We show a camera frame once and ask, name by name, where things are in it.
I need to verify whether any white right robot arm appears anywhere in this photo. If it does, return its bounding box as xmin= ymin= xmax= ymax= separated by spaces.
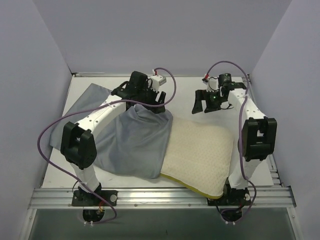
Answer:
xmin=191 ymin=73 xmax=278 ymax=205

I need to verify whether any aluminium rail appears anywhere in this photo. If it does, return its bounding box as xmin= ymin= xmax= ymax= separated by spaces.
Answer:
xmin=28 ymin=186 xmax=296 ymax=210
xmin=238 ymin=74 xmax=278 ymax=189

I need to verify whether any grey pillowcase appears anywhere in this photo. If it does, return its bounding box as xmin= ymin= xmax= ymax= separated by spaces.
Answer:
xmin=48 ymin=83 xmax=175 ymax=180

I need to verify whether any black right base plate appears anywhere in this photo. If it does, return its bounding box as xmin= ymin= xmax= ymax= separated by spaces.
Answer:
xmin=207 ymin=184 xmax=251 ymax=207

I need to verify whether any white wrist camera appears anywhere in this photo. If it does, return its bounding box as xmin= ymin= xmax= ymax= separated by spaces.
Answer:
xmin=149 ymin=74 xmax=167 ymax=92
xmin=206 ymin=77 xmax=220 ymax=92

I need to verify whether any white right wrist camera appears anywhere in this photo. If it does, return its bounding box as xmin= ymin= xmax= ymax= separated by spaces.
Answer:
xmin=206 ymin=77 xmax=220 ymax=92

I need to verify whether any aluminium right side rail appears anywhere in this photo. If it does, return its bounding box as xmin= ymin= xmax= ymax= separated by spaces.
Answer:
xmin=238 ymin=74 xmax=278 ymax=189

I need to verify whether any aluminium front rail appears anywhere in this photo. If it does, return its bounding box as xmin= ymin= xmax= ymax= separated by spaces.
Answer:
xmin=28 ymin=186 xmax=296 ymax=210

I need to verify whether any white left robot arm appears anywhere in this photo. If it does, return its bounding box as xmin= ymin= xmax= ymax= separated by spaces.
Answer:
xmin=60 ymin=71 xmax=167 ymax=206

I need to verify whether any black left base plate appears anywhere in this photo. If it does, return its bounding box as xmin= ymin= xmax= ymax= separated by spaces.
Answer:
xmin=71 ymin=189 xmax=118 ymax=207

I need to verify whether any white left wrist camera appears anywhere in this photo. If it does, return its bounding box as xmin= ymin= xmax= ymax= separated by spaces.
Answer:
xmin=149 ymin=74 xmax=167 ymax=92

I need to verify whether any cream pillow yellow edge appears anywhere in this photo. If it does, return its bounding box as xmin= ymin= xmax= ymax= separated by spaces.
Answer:
xmin=160 ymin=117 xmax=234 ymax=200

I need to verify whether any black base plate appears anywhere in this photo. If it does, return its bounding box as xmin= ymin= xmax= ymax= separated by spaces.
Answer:
xmin=71 ymin=189 xmax=118 ymax=207
xmin=207 ymin=184 xmax=251 ymax=207

